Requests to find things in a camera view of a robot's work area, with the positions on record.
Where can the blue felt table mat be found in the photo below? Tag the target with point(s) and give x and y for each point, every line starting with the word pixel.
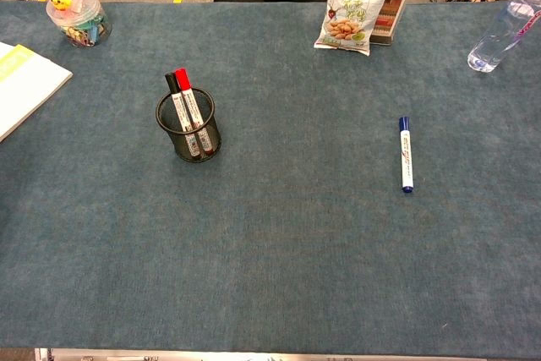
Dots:
pixel 296 230

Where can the white notebook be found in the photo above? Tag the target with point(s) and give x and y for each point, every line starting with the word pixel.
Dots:
pixel 25 90

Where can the clear plastic water bottle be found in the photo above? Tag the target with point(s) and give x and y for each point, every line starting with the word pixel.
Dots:
pixel 498 31

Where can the black cap marker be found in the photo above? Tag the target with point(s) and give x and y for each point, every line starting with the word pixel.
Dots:
pixel 171 81

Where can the black mesh pen holder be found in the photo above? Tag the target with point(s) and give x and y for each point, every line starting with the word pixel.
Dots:
pixel 212 138

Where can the brown cardboard box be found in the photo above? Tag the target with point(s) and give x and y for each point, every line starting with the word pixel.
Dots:
pixel 386 18

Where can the clear jar of clips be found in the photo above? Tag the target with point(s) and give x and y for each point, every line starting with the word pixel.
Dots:
pixel 84 27

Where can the blue cap marker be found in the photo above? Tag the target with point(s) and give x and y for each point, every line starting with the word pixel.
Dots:
pixel 406 154

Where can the red cap marker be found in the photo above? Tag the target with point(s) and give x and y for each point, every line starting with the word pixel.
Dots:
pixel 182 79

